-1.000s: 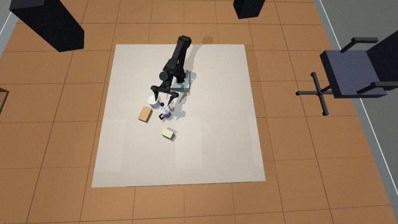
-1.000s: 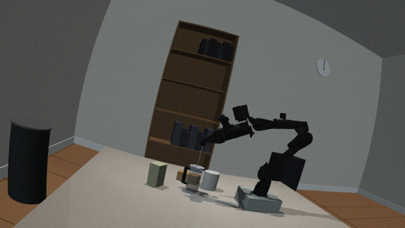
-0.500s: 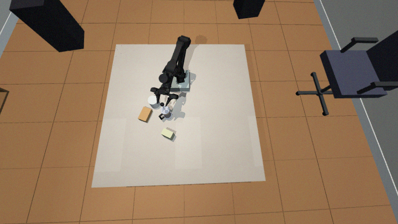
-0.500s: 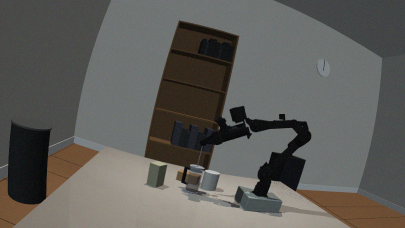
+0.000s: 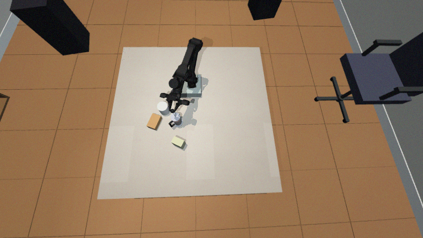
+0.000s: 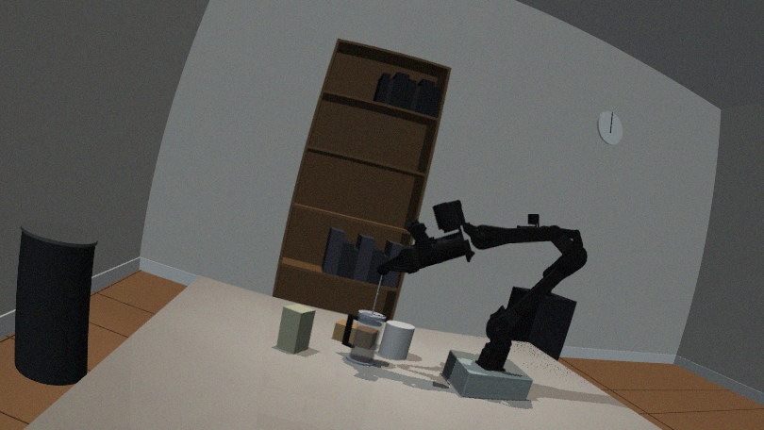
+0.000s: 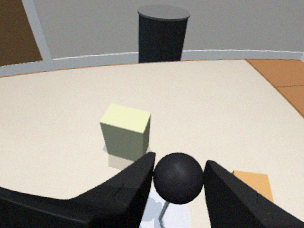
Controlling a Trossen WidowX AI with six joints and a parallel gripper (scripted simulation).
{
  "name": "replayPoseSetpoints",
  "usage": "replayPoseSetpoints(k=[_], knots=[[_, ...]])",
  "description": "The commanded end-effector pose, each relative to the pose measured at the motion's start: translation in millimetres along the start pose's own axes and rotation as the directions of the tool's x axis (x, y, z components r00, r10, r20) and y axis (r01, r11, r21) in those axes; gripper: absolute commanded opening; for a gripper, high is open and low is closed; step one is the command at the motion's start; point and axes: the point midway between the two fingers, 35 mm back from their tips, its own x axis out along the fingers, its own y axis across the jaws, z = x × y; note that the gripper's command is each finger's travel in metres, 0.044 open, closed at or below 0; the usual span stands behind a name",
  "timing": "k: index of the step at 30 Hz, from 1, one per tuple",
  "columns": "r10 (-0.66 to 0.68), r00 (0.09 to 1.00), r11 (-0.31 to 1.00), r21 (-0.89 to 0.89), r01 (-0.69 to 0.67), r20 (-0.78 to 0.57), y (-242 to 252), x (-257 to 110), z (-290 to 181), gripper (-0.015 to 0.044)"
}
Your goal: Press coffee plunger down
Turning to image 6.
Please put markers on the tan rectangular block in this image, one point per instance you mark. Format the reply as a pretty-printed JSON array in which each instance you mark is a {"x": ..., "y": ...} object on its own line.
[{"x": 339, "y": 330}]

